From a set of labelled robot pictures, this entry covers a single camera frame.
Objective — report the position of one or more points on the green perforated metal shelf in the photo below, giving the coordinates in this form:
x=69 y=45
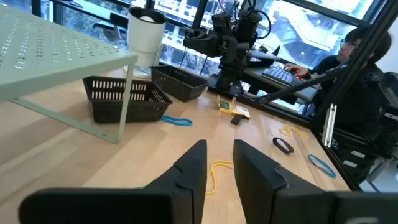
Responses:
x=46 y=62

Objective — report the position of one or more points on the silver metal bracket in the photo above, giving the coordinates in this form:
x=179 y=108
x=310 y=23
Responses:
x=329 y=124

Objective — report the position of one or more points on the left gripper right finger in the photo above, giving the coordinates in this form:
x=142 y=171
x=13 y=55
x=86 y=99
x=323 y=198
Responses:
x=264 y=193

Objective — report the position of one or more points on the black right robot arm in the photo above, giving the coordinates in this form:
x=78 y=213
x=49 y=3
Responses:
x=231 y=71

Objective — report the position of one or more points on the small yellow green crayon box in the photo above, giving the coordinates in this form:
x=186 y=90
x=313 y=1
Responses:
x=231 y=108

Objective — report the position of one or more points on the blue rubber band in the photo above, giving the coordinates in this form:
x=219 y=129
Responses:
x=310 y=158
x=163 y=118

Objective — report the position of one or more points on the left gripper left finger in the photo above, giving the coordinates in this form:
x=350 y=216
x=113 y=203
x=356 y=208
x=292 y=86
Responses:
x=174 y=199

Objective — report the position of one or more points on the yellow rubber band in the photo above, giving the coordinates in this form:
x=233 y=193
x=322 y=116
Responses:
x=285 y=131
x=212 y=174

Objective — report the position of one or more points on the black plastic mesh basket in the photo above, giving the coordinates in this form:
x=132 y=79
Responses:
x=178 y=82
x=146 y=105

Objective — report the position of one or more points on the black framed window wall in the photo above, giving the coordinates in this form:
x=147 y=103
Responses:
x=199 y=14

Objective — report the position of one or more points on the black computer keyboard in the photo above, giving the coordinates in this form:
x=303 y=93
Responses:
x=276 y=74

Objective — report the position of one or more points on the black keyboard desk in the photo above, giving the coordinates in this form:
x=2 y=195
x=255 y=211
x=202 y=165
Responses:
x=280 y=90

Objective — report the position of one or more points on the person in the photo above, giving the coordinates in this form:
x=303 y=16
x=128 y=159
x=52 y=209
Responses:
x=367 y=102

